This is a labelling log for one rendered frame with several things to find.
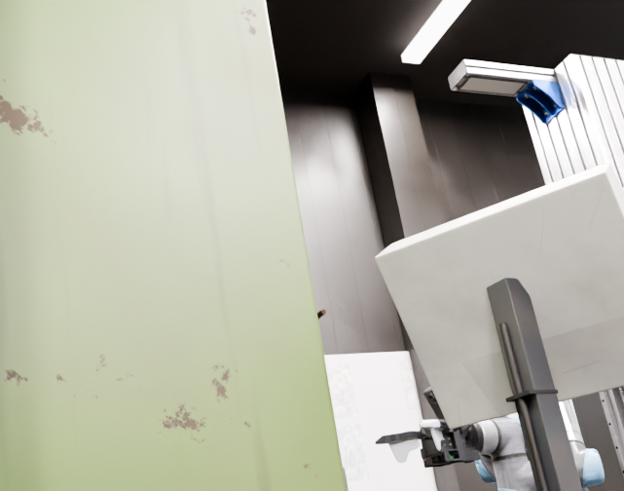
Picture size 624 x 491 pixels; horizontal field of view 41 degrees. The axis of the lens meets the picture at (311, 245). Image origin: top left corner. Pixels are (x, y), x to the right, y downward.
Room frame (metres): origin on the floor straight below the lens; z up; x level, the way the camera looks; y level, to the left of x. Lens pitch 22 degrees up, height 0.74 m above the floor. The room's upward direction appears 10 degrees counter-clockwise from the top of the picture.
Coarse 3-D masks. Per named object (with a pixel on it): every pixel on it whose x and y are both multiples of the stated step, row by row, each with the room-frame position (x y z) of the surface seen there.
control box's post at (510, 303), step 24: (504, 288) 1.07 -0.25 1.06; (504, 312) 1.07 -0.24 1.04; (528, 312) 1.08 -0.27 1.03; (528, 336) 1.07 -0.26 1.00; (504, 360) 1.09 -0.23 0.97; (528, 360) 1.06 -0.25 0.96; (528, 384) 1.07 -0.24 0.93; (552, 384) 1.08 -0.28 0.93; (552, 408) 1.07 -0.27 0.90; (552, 432) 1.07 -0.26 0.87; (552, 456) 1.06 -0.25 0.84; (552, 480) 1.07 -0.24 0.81; (576, 480) 1.08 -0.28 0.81
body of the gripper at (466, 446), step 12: (444, 432) 1.72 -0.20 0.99; (456, 432) 1.74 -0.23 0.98; (468, 432) 1.79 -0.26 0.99; (480, 432) 1.78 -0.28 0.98; (432, 444) 1.74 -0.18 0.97; (444, 444) 1.73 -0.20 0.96; (456, 444) 1.73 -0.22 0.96; (468, 444) 1.78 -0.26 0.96; (480, 444) 1.78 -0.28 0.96; (432, 456) 1.74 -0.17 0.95; (444, 456) 1.71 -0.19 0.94; (456, 456) 1.76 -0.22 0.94; (468, 456) 1.77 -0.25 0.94
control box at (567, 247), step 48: (528, 192) 1.07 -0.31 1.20; (576, 192) 0.98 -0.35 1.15; (432, 240) 1.08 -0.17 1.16; (480, 240) 1.06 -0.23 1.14; (528, 240) 1.04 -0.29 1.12; (576, 240) 1.02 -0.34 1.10; (432, 288) 1.12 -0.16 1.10; (480, 288) 1.10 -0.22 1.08; (528, 288) 1.08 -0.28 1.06; (576, 288) 1.06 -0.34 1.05; (432, 336) 1.16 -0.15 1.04; (480, 336) 1.14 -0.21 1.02; (576, 336) 1.10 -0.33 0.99; (432, 384) 1.21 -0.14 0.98; (480, 384) 1.18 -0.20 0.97; (576, 384) 1.14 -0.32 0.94
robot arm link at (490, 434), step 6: (480, 426) 1.78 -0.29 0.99; (486, 426) 1.79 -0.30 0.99; (492, 426) 1.80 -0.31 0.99; (486, 432) 1.78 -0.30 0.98; (492, 432) 1.79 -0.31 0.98; (486, 438) 1.78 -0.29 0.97; (492, 438) 1.79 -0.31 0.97; (486, 444) 1.79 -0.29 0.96; (492, 444) 1.80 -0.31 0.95; (480, 450) 1.80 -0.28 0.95; (486, 450) 1.80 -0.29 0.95; (492, 450) 1.81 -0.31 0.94
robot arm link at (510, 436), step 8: (496, 424) 1.81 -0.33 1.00; (504, 424) 1.82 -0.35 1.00; (512, 424) 1.84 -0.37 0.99; (504, 432) 1.81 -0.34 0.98; (512, 432) 1.83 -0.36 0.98; (520, 432) 1.84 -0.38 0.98; (504, 440) 1.82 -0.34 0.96; (512, 440) 1.83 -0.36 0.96; (520, 440) 1.84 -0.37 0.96; (496, 448) 1.82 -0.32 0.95; (504, 448) 1.83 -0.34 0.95; (512, 448) 1.83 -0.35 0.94; (520, 448) 1.83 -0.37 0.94; (496, 456) 1.84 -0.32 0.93
